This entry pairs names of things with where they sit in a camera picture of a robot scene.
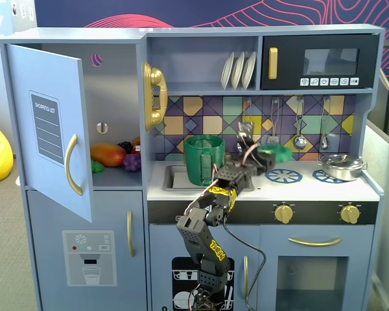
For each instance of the purple toy grapes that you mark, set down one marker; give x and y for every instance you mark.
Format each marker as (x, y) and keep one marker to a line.
(132, 163)

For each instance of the silver toy spoon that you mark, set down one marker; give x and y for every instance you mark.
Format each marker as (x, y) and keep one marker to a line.
(324, 142)

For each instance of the green lid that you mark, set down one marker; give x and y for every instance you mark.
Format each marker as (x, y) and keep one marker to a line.
(278, 152)

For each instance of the orange red toy mango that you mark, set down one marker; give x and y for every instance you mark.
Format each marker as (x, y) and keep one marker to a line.
(108, 155)

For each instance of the black toy microwave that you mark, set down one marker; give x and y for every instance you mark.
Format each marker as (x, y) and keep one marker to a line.
(288, 64)

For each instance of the green toy vegetable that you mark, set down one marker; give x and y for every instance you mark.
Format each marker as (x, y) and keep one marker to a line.
(98, 167)

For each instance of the silver toy spatula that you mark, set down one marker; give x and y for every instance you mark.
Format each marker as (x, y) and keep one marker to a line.
(274, 140)

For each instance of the gold stove knob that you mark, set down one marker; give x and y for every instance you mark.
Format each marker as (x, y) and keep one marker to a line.
(283, 214)
(350, 214)

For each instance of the blue toy kitchen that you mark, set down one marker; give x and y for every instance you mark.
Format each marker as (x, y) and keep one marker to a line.
(197, 64)

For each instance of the silver pot with lid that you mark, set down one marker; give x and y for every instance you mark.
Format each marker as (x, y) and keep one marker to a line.
(340, 166)

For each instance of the blue fridge door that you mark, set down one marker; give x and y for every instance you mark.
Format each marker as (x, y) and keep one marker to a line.
(22, 129)

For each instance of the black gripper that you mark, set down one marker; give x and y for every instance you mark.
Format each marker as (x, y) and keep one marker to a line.
(268, 159)

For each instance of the gold toy telephone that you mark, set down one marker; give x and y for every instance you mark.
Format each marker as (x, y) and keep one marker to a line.
(154, 77)

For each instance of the dark toy grapes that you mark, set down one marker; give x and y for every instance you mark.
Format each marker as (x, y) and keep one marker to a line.
(125, 146)

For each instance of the silver toy ladle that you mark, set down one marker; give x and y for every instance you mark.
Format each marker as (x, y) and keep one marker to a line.
(299, 142)

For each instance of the green ribbed container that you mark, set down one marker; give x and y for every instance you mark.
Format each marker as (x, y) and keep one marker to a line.
(194, 158)

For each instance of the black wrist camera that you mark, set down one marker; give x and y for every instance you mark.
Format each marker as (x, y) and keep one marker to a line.
(245, 129)

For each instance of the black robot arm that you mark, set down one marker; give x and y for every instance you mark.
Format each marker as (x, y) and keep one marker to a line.
(197, 233)

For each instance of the grey office partition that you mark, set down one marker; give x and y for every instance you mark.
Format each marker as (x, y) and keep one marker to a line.
(387, 194)

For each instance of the white toy plate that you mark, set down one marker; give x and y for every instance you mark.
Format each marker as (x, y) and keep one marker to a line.
(227, 71)
(248, 69)
(237, 71)

